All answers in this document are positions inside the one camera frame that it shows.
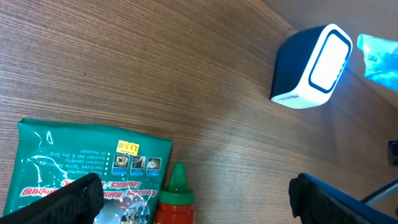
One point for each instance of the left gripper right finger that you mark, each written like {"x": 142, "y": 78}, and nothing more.
{"x": 316, "y": 202}

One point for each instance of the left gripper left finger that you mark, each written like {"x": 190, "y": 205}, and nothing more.
{"x": 78, "y": 202}

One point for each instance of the green 3M gloves packet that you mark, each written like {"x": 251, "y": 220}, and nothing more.
{"x": 131, "y": 166}

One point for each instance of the red chili sauce bottle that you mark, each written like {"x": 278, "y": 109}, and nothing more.
{"x": 176, "y": 201}

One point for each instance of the mint green wipes packet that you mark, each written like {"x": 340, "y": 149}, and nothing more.
{"x": 380, "y": 59}

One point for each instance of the white barcode scanner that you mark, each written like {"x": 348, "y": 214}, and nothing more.
{"x": 308, "y": 66}

